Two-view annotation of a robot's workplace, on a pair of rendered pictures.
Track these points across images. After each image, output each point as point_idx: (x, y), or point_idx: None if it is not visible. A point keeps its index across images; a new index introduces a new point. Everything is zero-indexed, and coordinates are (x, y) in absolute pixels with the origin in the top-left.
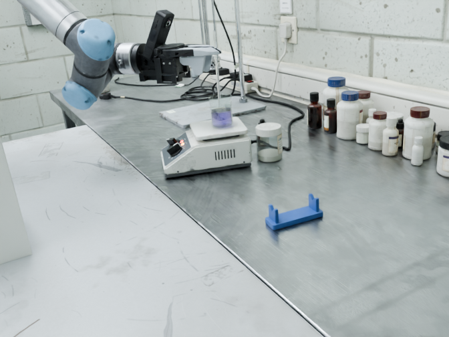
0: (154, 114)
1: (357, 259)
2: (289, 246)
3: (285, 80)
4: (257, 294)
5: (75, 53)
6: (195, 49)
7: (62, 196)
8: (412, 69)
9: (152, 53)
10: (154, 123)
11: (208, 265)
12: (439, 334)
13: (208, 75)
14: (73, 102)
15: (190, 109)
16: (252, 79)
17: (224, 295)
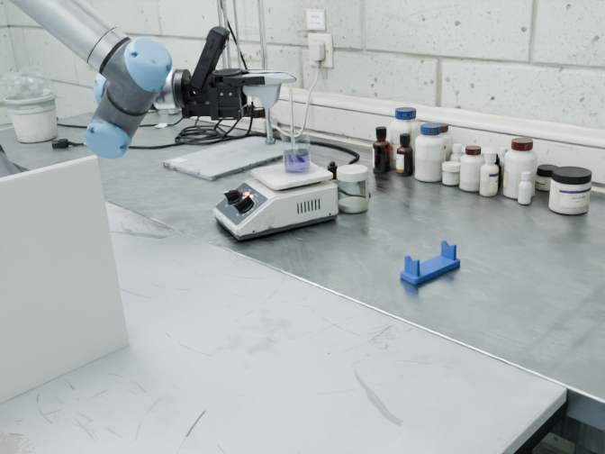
0: (154, 165)
1: (525, 303)
2: (445, 299)
3: (320, 114)
4: (445, 349)
5: (118, 82)
6: (266, 76)
7: None
8: (493, 96)
9: (203, 81)
10: (163, 176)
11: (366, 328)
12: None
13: None
14: (102, 149)
15: (204, 155)
16: None
17: (409, 356)
